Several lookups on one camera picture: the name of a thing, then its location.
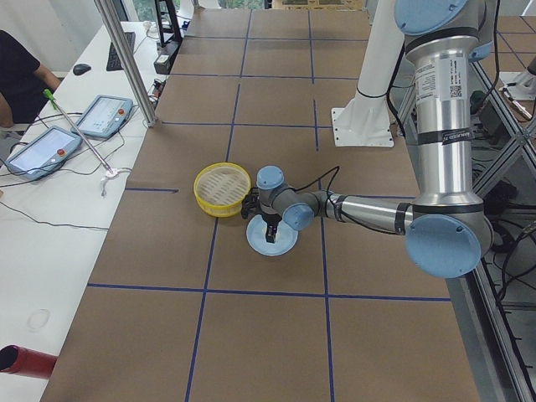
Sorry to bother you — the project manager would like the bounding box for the far teach pendant tablet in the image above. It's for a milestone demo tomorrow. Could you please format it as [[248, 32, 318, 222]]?
[[75, 95, 134, 140]]

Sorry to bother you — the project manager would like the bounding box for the person in black shirt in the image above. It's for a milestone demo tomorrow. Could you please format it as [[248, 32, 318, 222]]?
[[1, 30, 60, 128]]

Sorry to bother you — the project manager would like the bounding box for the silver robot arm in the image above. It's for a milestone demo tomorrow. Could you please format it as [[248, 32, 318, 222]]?
[[246, 1, 499, 278]]

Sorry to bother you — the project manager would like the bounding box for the red cylinder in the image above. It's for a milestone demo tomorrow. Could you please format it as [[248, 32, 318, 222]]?
[[1, 345, 58, 379]]

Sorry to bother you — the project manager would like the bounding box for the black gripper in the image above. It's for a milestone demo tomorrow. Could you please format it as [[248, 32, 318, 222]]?
[[262, 213, 281, 243]]

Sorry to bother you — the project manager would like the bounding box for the near teach pendant tablet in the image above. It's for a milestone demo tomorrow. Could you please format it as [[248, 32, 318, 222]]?
[[5, 126, 82, 180]]

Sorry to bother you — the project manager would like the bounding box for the black keyboard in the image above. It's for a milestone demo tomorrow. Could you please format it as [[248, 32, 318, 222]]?
[[106, 31, 137, 72]]

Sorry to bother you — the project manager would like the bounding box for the aluminium frame post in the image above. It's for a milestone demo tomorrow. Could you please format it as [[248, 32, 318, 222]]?
[[94, 0, 157, 127]]

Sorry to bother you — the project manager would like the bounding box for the white camera stand pillar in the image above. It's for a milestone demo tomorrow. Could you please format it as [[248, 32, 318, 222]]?
[[332, 0, 404, 147]]

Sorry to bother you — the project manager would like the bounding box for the yellow bamboo steamer basket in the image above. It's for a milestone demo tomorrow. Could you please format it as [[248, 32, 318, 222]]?
[[193, 162, 251, 218]]

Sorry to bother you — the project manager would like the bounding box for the teach pendant tablet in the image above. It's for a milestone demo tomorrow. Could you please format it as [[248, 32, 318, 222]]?
[[75, 95, 134, 140], [5, 126, 82, 180]]

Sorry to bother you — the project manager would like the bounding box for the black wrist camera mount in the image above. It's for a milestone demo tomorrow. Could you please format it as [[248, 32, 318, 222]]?
[[240, 188, 260, 219]]

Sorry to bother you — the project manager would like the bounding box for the metal rod green tip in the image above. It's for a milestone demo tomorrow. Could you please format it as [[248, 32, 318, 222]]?
[[43, 89, 119, 178]]

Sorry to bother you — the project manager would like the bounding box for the light blue plate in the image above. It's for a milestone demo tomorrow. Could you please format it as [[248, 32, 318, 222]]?
[[246, 214, 298, 256]]

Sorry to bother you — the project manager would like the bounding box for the black computer mouse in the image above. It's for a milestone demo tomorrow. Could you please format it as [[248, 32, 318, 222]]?
[[72, 64, 91, 76]]

